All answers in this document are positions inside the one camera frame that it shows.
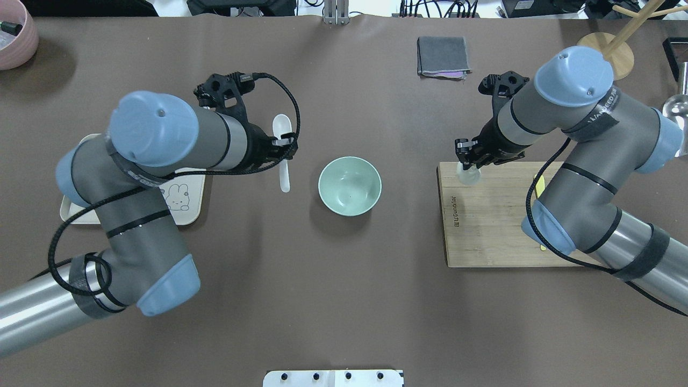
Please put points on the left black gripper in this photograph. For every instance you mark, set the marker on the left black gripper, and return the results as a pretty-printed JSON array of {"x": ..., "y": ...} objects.
[{"x": 260, "y": 151}]

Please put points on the wooden mug tree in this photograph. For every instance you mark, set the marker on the wooden mug tree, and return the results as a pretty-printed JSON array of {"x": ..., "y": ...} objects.
[{"x": 614, "y": 48}]

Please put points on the mint green bowl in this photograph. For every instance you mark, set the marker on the mint green bowl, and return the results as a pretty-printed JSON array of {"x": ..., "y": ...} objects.
[{"x": 349, "y": 186}]

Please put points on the yellow plastic knife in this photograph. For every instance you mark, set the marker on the yellow plastic knife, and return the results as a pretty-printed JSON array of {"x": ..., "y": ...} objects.
[{"x": 539, "y": 188}]

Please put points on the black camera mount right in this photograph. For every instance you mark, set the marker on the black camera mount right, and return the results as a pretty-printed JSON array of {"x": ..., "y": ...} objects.
[{"x": 501, "y": 88}]

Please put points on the cream square tray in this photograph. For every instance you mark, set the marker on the cream square tray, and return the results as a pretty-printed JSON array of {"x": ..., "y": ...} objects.
[{"x": 183, "y": 196}]

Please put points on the aluminium frame post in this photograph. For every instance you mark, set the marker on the aluminium frame post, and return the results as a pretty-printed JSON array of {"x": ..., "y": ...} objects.
[{"x": 336, "y": 12}]

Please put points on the white steamed bun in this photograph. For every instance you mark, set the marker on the white steamed bun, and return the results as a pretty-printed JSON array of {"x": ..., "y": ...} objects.
[{"x": 468, "y": 175}]

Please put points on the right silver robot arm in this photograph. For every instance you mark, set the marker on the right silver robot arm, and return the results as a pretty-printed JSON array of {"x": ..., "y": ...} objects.
[{"x": 615, "y": 136}]

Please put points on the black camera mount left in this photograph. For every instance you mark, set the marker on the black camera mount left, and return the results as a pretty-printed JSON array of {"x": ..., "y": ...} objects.
[{"x": 223, "y": 93}]

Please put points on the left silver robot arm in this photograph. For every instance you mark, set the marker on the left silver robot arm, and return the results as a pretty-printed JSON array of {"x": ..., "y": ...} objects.
[{"x": 151, "y": 139}]

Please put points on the pink bowl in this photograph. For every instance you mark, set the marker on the pink bowl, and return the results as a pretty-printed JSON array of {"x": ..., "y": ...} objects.
[{"x": 20, "y": 48}]

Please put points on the bamboo cutting board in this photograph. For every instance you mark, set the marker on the bamboo cutting board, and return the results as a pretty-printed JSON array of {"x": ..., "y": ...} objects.
[{"x": 482, "y": 222}]

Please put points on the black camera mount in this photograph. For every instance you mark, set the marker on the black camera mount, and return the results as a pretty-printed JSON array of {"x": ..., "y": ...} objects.
[
  {"x": 501, "y": 88},
  {"x": 223, "y": 93}
]

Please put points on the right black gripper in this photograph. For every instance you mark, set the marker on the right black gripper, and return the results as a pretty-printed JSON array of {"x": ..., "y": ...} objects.
[{"x": 492, "y": 141}]

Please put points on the grey folded cloth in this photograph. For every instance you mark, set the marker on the grey folded cloth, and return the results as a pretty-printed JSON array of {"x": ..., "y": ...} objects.
[{"x": 442, "y": 57}]

